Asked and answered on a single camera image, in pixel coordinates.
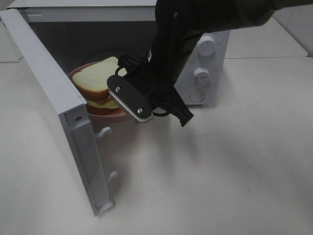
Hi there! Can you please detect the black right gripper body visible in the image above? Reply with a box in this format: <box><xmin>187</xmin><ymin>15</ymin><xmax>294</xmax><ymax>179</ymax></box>
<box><xmin>125</xmin><ymin>57</ymin><xmax>176</xmax><ymax>110</ymax></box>

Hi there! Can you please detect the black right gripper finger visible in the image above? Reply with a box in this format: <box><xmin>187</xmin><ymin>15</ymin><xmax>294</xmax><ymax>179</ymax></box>
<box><xmin>169</xmin><ymin>94</ymin><xmax>194</xmax><ymax>127</ymax></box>
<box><xmin>118</xmin><ymin>55</ymin><xmax>137</xmax><ymax>69</ymax></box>

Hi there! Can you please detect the round white door button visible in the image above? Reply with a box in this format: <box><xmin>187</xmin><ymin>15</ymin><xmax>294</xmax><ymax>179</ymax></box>
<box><xmin>190</xmin><ymin>90</ymin><xmax>205</xmax><ymax>102</ymax></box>

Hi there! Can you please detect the white bread sandwich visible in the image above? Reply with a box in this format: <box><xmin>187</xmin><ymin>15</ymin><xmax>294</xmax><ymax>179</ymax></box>
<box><xmin>72</xmin><ymin>56</ymin><xmax>118</xmax><ymax>109</ymax></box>

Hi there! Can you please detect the pink round plate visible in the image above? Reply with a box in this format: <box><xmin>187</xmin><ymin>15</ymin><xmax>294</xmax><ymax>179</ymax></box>
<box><xmin>67</xmin><ymin>61</ymin><xmax>130</xmax><ymax>123</ymax></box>

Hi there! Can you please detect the white microwave door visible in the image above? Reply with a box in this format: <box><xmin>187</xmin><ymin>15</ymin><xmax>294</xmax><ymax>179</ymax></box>
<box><xmin>0</xmin><ymin>9</ymin><xmax>117</xmax><ymax>216</ymax></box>

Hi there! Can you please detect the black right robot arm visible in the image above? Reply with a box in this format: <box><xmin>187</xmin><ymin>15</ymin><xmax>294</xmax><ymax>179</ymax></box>
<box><xmin>108</xmin><ymin>0</ymin><xmax>285</xmax><ymax>126</ymax></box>

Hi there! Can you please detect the white lower microwave knob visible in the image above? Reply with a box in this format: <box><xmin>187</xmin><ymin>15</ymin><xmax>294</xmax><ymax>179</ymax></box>
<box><xmin>194</xmin><ymin>68</ymin><xmax>210</xmax><ymax>86</ymax></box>

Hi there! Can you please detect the white microwave knob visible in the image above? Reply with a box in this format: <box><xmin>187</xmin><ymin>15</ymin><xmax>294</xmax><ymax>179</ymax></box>
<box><xmin>194</xmin><ymin>68</ymin><xmax>210</xmax><ymax>86</ymax></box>
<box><xmin>197</xmin><ymin>36</ymin><xmax>216</xmax><ymax>57</ymax></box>

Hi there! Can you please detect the white microwave oven body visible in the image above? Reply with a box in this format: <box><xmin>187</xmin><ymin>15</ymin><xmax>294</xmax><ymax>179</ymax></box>
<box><xmin>5</xmin><ymin>0</ymin><xmax>229</xmax><ymax>105</ymax></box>

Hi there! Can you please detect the white upper microwave knob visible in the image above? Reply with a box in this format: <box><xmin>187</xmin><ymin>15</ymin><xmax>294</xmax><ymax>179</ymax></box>
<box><xmin>197</xmin><ymin>36</ymin><xmax>216</xmax><ymax>57</ymax></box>

